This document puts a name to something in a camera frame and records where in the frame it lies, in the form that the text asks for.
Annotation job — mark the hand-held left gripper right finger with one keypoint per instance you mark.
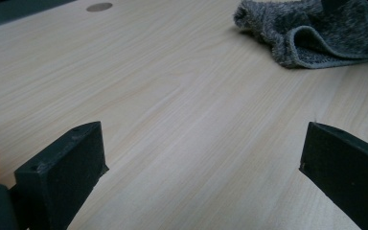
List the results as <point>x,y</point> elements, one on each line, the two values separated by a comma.
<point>348,172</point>

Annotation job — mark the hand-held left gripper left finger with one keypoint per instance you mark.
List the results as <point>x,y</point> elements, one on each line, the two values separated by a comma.
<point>60,172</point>

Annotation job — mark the gray fluffy cloth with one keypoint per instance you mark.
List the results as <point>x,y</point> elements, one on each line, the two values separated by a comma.
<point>316,38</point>

